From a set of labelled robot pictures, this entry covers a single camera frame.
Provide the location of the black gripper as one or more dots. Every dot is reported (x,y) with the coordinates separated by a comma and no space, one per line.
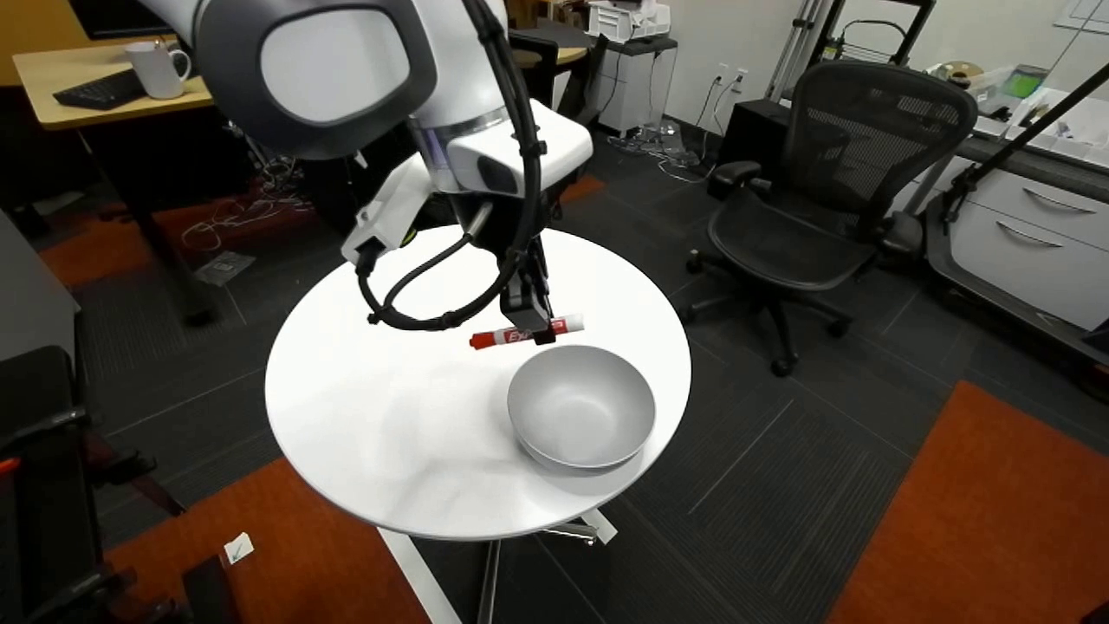
(511,234)

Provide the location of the red marker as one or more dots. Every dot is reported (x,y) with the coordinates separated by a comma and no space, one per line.
(502,338)

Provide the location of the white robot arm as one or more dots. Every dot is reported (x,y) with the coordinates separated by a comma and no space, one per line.
(326,76)

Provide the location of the grey bowl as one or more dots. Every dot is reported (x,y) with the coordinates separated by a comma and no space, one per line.
(582,407)

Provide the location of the round white table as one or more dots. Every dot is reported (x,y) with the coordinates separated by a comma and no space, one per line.
(409,431)

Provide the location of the black mesh office chair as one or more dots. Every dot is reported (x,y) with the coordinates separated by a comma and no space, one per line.
(856,136)

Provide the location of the white mug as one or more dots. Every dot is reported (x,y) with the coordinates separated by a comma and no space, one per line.
(160,69)

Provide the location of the black keyboard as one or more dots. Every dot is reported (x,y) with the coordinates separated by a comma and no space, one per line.
(101,94)

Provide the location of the white drawer cabinet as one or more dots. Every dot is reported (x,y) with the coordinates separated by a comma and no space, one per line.
(1037,243)

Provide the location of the wooden desk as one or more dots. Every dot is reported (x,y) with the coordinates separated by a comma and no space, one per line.
(153,150)

